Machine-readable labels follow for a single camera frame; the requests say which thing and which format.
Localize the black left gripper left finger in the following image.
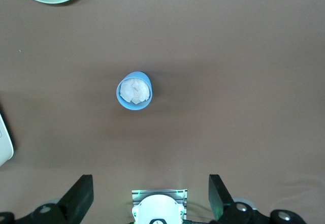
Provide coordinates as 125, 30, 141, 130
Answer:
0, 174, 94, 224

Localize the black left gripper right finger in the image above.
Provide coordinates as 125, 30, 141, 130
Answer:
208, 174, 305, 224

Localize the blue plastic cup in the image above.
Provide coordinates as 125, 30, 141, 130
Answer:
116, 71, 154, 111

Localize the white toaster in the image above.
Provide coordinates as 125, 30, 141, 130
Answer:
0, 112, 14, 168

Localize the crumpled white tissue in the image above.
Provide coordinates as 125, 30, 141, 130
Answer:
119, 78, 151, 105

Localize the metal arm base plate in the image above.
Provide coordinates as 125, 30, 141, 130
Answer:
131, 187, 188, 209

